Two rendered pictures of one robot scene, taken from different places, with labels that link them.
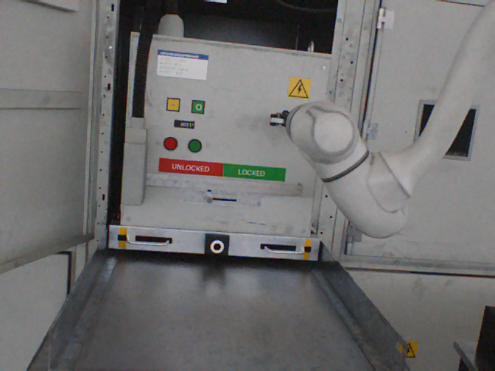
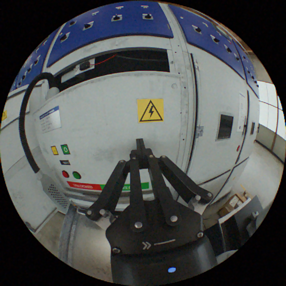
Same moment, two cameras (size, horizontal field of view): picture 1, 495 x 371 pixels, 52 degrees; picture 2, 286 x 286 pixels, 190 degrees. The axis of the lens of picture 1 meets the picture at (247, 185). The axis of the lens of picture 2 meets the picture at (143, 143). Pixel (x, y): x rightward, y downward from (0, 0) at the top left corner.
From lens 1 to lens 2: 1.09 m
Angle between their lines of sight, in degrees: 14
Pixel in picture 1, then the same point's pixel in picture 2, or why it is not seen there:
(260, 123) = (115, 154)
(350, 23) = (178, 65)
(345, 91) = (184, 106)
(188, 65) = (50, 119)
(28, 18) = (13, 128)
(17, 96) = (17, 165)
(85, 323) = (69, 260)
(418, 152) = not seen: outside the picture
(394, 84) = (209, 102)
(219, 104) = (76, 144)
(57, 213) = not seen: hidden behind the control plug
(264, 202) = not seen: hidden behind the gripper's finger
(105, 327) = (75, 263)
